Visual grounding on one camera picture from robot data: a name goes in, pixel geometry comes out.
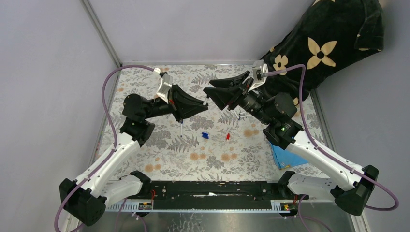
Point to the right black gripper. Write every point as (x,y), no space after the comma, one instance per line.
(223,94)

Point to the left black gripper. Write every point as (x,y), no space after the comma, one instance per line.
(183,105)

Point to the white pen two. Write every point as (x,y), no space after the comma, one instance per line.
(181,128)

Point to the blue pen cap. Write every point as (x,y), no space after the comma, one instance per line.
(205,135)

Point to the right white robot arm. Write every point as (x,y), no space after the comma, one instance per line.
(348,184)

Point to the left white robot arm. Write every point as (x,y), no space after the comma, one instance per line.
(88,195)

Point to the floral patterned table mat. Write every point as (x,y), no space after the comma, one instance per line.
(247,156)

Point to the blue folded cloth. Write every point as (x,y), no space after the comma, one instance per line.
(284,159)

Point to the black floral blanket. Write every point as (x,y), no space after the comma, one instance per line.
(330,36)

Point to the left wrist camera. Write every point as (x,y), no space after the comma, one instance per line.
(165,85)

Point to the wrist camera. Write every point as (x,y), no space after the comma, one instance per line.
(165,85)
(259,69)

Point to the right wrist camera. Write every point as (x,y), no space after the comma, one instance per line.
(259,69)

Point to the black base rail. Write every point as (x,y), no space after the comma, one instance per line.
(215,195)

